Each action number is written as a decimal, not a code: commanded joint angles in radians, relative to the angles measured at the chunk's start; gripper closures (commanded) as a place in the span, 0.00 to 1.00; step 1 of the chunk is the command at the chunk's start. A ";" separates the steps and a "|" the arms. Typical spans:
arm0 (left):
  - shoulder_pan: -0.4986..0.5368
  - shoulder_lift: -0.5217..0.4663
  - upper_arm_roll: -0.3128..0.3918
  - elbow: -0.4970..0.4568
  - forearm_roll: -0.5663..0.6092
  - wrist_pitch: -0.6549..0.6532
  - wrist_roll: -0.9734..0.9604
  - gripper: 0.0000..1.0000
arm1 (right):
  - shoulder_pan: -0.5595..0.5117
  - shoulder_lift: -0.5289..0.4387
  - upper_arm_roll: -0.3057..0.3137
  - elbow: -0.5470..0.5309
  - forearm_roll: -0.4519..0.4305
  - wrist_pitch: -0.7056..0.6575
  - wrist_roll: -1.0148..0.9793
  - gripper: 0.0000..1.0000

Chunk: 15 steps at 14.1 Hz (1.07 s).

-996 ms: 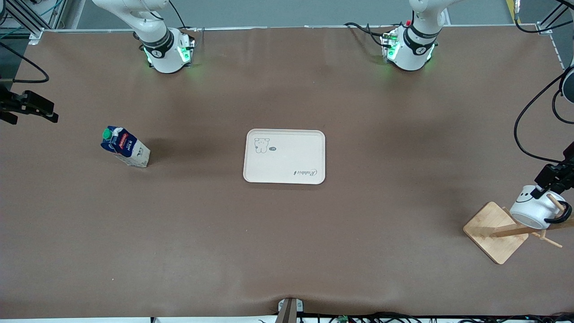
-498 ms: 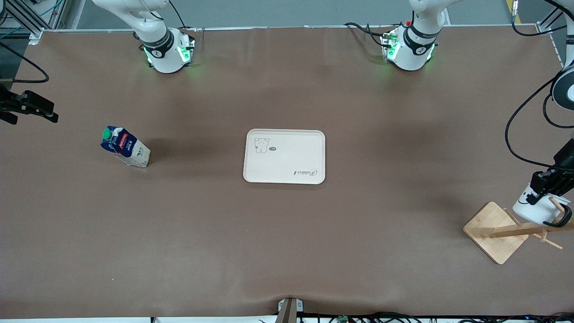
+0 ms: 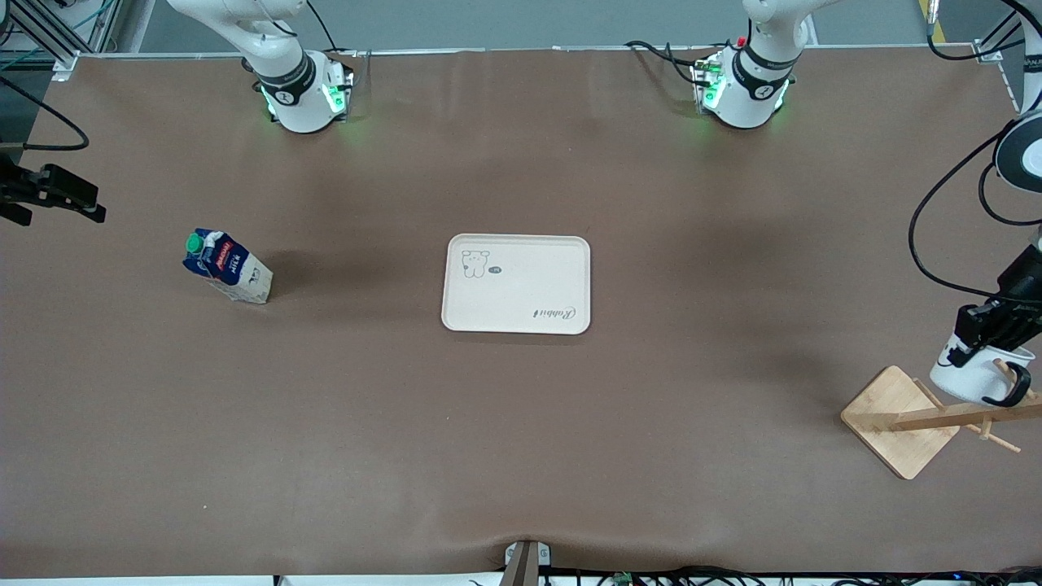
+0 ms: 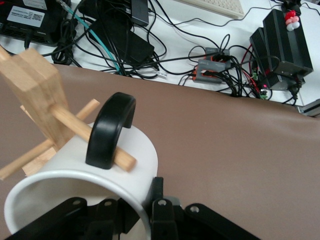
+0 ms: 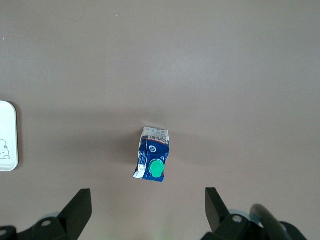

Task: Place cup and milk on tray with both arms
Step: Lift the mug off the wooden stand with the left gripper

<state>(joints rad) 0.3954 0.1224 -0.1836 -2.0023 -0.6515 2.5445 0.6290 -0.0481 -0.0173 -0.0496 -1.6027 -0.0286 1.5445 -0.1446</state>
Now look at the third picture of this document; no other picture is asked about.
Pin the cream rabbit print tray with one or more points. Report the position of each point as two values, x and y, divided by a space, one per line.
513 285

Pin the grey metal clamp bracket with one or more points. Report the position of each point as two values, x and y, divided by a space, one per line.
525 566

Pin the white smiley face cup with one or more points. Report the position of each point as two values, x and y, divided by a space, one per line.
965 382

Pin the aluminium frame post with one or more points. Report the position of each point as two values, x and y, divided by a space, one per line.
1005 24
98 24

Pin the brown table mat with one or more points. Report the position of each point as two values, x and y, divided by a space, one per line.
521 448

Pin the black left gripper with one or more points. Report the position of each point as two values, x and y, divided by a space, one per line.
1019 291

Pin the blue white milk carton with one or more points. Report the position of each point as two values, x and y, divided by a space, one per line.
236 273

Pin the wooden mug stand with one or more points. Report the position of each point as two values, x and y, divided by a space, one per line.
895 415

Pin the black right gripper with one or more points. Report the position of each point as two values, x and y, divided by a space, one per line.
24 187

